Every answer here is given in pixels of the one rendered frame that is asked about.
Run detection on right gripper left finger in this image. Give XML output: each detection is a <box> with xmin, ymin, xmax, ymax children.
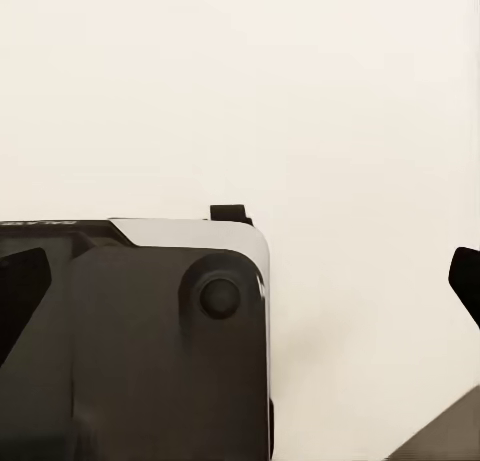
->
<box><xmin>0</xmin><ymin>247</ymin><xmax>52</xmax><ymax>367</ymax></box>

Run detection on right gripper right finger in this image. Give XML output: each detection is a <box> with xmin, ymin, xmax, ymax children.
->
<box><xmin>448</xmin><ymin>246</ymin><xmax>480</xmax><ymax>328</ymax></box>

